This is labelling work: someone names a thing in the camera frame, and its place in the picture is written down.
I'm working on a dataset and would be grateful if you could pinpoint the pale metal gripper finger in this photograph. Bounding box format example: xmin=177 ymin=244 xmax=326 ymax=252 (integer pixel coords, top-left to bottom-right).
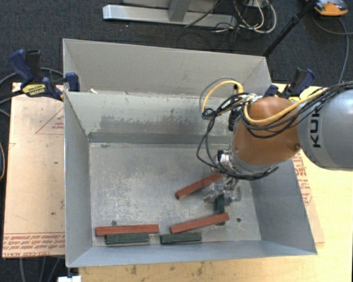
xmin=205 ymin=182 xmax=223 ymax=196
xmin=202 ymin=193 xmax=219 ymax=205

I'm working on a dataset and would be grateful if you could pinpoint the red-brown flat block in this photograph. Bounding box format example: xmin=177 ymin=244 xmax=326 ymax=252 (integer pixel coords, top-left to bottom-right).
xmin=169 ymin=210 xmax=230 ymax=237
xmin=95 ymin=221 xmax=160 ymax=240
xmin=174 ymin=171 xmax=224 ymax=203

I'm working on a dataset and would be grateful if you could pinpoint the grey metal bin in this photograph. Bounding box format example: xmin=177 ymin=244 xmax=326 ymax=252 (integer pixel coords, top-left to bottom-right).
xmin=53 ymin=38 xmax=327 ymax=278

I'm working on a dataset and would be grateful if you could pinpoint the brown cardboard board red print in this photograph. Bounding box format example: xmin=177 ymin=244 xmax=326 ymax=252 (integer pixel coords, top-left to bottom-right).
xmin=1 ymin=82 xmax=333 ymax=273

